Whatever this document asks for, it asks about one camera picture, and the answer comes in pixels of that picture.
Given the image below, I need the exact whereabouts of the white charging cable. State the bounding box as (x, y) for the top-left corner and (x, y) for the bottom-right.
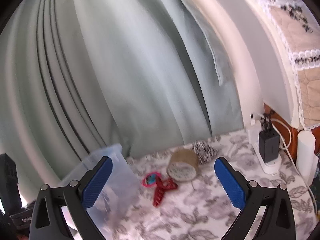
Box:
(251, 112), (316, 205)

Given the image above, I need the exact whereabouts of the black power adapter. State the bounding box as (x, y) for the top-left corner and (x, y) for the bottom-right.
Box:
(259, 129), (280, 163)

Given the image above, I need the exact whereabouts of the brown packing tape roll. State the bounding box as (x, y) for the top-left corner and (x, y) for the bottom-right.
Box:
(167, 149), (199, 182)

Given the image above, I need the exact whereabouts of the white power strip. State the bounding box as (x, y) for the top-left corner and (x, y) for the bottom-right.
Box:
(246, 126), (281, 176)

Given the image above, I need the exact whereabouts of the white usb charger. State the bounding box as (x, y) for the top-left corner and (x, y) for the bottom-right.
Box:
(246, 113), (261, 145)

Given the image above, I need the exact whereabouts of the red hair claw clip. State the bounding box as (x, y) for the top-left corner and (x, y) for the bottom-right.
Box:
(153, 177), (178, 207)

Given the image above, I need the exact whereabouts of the black white spotted scrunchie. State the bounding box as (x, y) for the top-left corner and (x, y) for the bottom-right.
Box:
(191, 141), (219, 165)

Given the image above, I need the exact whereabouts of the quilted lace-trimmed cover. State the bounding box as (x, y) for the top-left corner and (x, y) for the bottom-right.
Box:
(245, 0), (319, 131)

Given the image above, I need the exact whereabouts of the white cylinder bottle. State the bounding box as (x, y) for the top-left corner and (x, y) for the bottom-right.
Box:
(296, 131), (316, 185)

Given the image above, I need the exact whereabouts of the pink round mirror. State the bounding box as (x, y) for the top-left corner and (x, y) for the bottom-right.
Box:
(142, 172), (161, 187)

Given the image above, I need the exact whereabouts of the clear plastic storage bin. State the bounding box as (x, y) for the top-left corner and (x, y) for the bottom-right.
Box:
(59, 144), (140, 239)

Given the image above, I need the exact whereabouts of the green curtain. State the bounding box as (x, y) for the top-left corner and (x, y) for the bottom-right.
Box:
(1, 0), (243, 191)

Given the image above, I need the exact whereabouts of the floral tablecloth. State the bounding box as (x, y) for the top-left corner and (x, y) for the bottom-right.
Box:
(98, 130), (317, 239)

